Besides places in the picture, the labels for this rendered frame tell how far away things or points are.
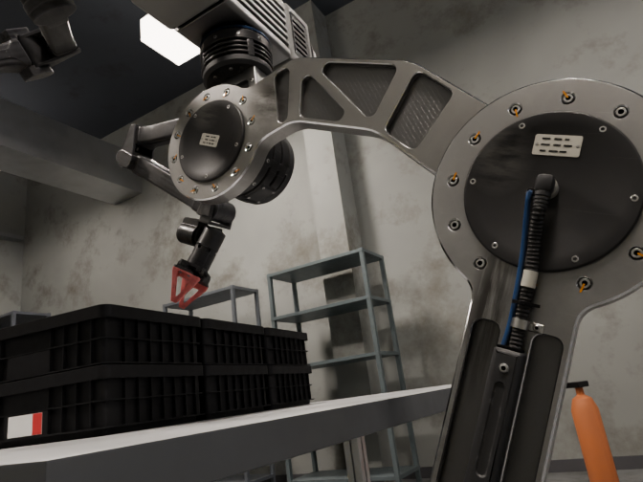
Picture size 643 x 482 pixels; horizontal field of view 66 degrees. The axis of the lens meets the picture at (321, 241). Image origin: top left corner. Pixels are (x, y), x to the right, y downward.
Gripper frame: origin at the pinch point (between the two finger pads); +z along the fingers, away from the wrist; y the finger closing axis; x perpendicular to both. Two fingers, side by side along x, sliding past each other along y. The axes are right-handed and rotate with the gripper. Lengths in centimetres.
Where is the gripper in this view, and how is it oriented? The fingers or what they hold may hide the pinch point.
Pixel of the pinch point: (179, 301)
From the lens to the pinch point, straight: 125.3
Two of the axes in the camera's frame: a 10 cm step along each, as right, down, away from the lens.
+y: 0.8, -2.8, -9.6
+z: -3.9, 8.8, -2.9
